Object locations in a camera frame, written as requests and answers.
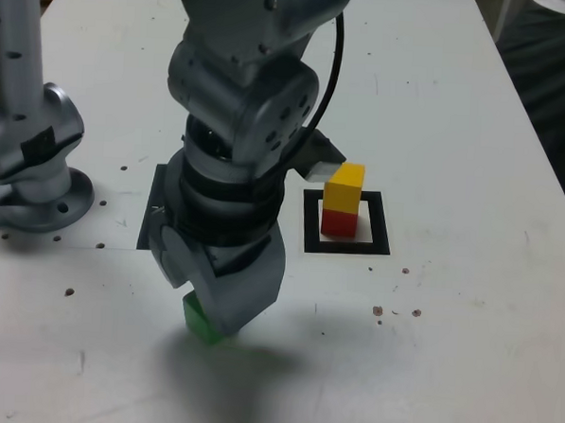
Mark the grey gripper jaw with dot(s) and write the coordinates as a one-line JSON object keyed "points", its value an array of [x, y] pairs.
{"points": [[155, 243], [249, 295]]}

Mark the green cube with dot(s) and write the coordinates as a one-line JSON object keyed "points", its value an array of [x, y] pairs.
{"points": [[196, 320]]}

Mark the red cube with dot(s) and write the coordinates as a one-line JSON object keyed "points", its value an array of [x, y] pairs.
{"points": [[339, 223]]}

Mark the yellow cube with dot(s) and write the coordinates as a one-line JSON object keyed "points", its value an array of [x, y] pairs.
{"points": [[343, 186]]}

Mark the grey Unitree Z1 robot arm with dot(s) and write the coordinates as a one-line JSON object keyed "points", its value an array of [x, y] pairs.
{"points": [[241, 91]]}

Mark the black tape square outline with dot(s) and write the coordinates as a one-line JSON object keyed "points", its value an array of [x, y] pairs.
{"points": [[342, 248]]}

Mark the black tape strip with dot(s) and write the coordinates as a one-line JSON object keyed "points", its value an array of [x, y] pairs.
{"points": [[145, 233]]}

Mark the person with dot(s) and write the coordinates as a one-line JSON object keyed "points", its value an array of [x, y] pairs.
{"points": [[555, 69]]}

